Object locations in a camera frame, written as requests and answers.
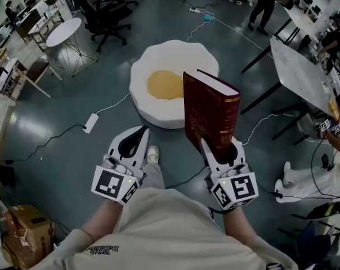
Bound fried egg shaped cushion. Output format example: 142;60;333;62
129;39;220;130

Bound black bag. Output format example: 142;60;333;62
0;163;16;187

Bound person's beige shirt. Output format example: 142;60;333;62
26;187;300;270

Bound person's left white shoe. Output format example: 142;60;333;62
146;145;160;165

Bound black frame chair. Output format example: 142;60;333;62
272;102;328;146

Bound brown cardboard box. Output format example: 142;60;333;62
1;204;57;268

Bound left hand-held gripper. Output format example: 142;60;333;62
91;125;151;206

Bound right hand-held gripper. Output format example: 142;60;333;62
200;138;260;211

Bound person's grey trousers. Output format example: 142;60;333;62
141;161;167;191

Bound wooden chair with brown seat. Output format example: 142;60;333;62
22;57;64;100

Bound dark red hardcover book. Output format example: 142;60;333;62
182;69;241;163

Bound black floor cable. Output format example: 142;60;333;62
0;124;88;164

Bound black office chair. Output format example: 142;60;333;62
71;0;140;53

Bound grey table with black legs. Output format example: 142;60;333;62
240;37;339;140

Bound long white floor cable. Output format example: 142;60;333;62
213;17;274;59

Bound person's right forearm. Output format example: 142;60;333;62
220;206;260;241

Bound white round table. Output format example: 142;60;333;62
46;17;99;77

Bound person's left forearm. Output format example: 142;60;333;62
79;200;123;243

